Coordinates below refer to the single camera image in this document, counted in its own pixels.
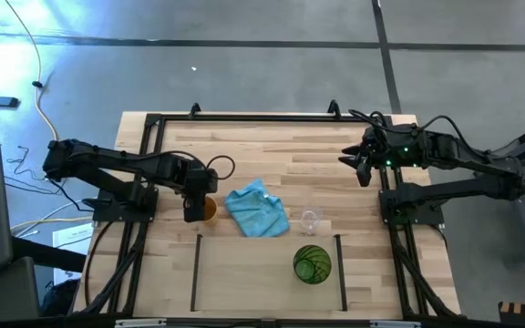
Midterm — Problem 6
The white paper box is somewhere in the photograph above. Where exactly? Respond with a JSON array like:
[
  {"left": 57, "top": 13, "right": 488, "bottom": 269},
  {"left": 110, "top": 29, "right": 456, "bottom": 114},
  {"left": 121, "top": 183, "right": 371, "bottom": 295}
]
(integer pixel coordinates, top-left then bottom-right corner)
[{"left": 51, "top": 221, "right": 95, "bottom": 284}]

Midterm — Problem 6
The green translucent cup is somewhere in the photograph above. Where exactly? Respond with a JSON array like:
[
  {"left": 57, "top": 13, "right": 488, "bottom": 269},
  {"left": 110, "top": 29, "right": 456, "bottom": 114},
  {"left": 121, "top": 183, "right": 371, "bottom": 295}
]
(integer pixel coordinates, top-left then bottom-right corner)
[{"left": 293, "top": 244, "right": 333, "bottom": 285}]

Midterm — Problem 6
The blue microfibre cloth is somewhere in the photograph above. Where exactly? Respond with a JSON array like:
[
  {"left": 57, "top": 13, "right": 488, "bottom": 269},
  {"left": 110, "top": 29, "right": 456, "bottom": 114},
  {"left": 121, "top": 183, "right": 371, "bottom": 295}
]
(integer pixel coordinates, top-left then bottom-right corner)
[{"left": 224, "top": 178, "right": 291, "bottom": 239}]

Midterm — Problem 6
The orange plastic cup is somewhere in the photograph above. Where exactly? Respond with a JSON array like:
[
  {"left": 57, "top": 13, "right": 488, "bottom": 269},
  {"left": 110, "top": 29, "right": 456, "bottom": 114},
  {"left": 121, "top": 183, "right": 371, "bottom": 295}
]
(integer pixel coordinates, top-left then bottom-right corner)
[{"left": 201, "top": 195, "right": 221, "bottom": 227}]

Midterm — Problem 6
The yellow power cable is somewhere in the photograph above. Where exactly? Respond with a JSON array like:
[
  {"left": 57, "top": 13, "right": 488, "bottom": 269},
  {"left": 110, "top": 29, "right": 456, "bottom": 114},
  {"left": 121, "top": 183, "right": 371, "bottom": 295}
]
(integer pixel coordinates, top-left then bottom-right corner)
[{"left": 5, "top": 0, "right": 61, "bottom": 142}]

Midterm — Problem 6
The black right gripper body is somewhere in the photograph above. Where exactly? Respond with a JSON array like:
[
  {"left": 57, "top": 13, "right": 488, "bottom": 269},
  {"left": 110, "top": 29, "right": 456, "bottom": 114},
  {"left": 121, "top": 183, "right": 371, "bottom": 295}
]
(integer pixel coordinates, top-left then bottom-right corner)
[{"left": 355, "top": 126, "right": 386, "bottom": 189}]

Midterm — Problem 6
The white metal bracket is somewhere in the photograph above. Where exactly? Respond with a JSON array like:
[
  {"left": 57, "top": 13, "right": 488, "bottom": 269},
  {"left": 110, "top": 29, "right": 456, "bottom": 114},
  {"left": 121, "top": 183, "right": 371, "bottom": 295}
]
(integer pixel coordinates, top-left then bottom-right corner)
[
  {"left": 369, "top": 320, "right": 422, "bottom": 328},
  {"left": 114, "top": 318, "right": 169, "bottom": 328}
]

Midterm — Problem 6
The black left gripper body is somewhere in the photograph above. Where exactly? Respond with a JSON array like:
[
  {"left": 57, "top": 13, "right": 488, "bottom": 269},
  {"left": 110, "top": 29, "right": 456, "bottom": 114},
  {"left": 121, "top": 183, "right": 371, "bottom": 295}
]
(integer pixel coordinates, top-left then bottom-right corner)
[{"left": 182, "top": 166, "right": 221, "bottom": 224}]

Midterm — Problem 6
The clear glass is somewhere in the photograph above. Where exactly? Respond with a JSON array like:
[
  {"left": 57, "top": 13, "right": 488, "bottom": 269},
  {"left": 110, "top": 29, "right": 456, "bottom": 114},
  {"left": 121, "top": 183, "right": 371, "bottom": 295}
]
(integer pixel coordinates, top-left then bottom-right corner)
[{"left": 299, "top": 207, "right": 324, "bottom": 237}]

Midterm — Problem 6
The black bag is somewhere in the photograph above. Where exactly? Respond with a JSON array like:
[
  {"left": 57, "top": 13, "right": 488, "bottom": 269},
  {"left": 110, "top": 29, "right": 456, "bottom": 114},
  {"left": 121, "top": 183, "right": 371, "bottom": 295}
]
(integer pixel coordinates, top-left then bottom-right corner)
[{"left": 40, "top": 279, "right": 80, "bottom": 319}]

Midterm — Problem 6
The black beam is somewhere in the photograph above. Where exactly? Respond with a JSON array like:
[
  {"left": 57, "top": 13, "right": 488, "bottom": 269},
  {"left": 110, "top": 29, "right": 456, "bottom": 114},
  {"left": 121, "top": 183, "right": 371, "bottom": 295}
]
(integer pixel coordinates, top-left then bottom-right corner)
[{"left": 11, "top": 235, "right": 88, "bottom": 274}]

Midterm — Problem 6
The dark grey box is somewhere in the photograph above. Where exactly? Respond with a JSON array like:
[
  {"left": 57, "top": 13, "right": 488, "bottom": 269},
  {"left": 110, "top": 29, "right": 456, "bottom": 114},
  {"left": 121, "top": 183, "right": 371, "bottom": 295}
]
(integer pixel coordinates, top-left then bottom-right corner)
[{"left": 0, "top": 256, "right": 41, "bottom": 323}]

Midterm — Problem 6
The black aluminium rig frame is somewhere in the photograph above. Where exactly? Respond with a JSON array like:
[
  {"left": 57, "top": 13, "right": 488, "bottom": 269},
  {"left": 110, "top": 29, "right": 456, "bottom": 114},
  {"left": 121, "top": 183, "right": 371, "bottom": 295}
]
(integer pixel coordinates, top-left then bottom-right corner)
[{"left": 68, "top": 111, "right": 462, "bottom": 328}]

